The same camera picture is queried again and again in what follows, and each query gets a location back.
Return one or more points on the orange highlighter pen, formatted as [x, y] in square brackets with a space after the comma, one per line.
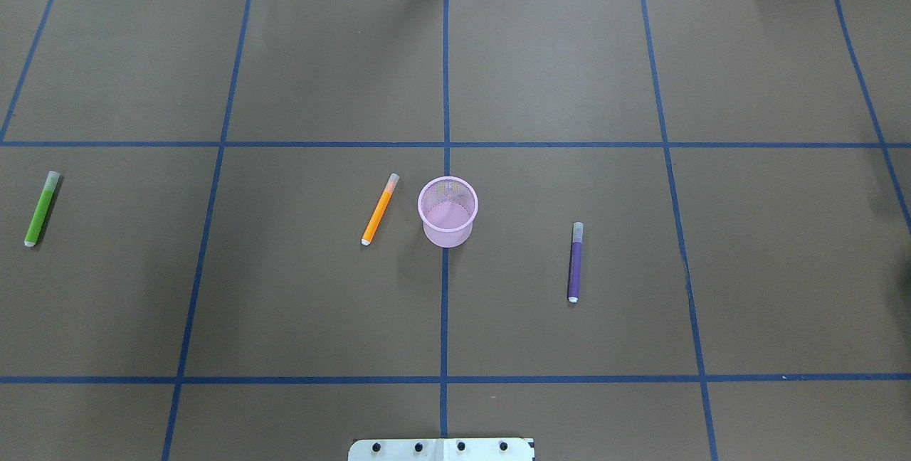
[379, 210]

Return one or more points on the white metal base plate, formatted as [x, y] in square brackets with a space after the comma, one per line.
[443, 449]

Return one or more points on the pink mesh pen holder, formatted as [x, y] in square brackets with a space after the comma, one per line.
[447, 208]

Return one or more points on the green highlighter pen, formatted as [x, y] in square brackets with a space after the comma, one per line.
[40, 213]

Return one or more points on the purple highlighter pen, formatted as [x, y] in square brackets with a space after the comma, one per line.
[575, 263]

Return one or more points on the brown paper table cover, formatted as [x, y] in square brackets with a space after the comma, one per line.
[598, 229]

